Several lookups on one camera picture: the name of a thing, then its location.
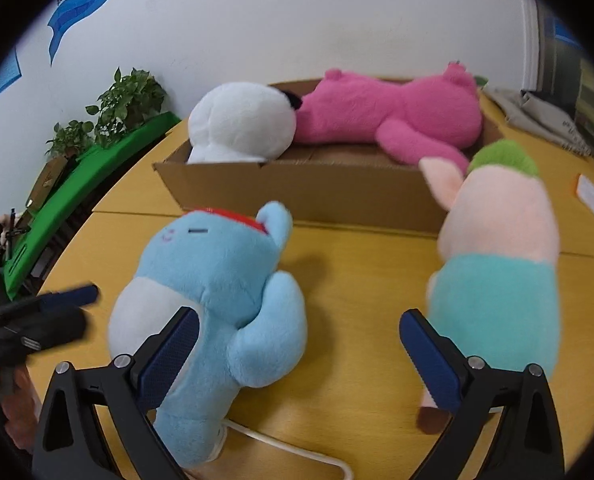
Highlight blue ribbon wall decal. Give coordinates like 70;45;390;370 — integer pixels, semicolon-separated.
47;0;138;67

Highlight green board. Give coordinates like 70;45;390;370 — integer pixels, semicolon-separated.
3;111;182;301

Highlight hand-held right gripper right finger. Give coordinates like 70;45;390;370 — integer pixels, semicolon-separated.
399;309;565;480

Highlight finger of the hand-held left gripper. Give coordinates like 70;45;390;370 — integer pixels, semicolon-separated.
0;308;88;354
36;284;99;312

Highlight small green potted plant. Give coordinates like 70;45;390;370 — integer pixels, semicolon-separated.
46;120;96;159

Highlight white cable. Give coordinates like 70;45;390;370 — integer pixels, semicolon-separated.
221;419;354;480

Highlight blue wall poster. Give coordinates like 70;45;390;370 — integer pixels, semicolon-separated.
0;49;24;102

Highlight large green potted plant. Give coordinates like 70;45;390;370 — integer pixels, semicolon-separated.
86;66;168;150

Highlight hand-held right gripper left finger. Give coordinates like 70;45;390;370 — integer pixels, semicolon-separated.
31;306;200;480

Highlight blue door sign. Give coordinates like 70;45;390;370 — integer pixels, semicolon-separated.
556;14;578;47

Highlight spiral notebook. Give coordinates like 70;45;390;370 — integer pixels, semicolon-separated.
559;127;594;159

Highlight brown cardboard box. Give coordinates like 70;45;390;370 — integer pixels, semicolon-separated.
152;77;505;235

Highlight brown cardboard piece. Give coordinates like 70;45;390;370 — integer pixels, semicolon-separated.
26;156;71;212

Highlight blue plush toy white belly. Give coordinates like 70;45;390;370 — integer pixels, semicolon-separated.
108;201;308;468

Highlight magenta plush bear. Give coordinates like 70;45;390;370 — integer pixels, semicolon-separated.
294;61;482;166

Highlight person's left hand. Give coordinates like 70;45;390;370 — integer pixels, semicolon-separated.
2;365;42;453

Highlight pink pig plush teal pants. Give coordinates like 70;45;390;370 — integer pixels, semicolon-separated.
417;140;562;433

